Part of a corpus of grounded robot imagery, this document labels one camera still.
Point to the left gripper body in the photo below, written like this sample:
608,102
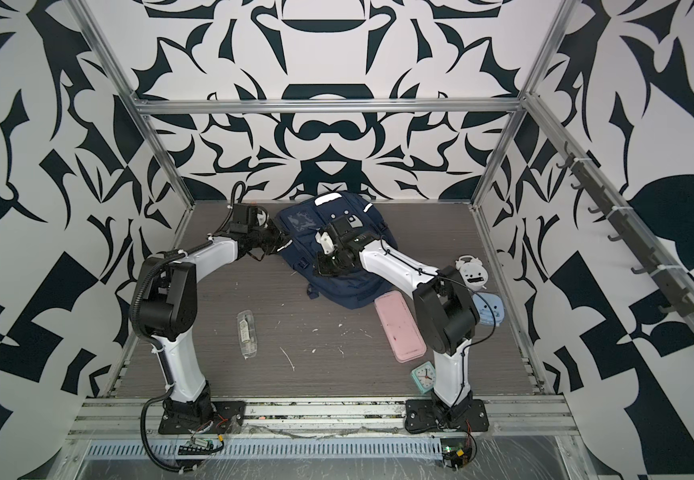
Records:
271,239

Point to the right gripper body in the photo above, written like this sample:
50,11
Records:
332,265

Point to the navy blue student backpack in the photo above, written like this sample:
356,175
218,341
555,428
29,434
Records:
302,221

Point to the pink pencil case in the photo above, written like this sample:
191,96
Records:
400,327

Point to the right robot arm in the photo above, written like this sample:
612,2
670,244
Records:
444,310

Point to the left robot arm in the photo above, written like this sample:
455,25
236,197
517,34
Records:
165,304

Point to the clear plastic pen box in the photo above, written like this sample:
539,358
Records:
247,334

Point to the green square alarm clock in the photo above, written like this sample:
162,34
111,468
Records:
424,377

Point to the light blue small case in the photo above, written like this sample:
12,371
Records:
490,308

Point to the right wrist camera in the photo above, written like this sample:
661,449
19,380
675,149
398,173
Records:
326,242

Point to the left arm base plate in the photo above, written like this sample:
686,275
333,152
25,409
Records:
182,418

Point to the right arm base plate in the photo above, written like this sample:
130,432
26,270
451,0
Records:
427,415

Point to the aluminium frame rail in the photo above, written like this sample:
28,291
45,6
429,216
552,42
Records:
323,418

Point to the wall hook rail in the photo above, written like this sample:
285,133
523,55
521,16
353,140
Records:
653,259

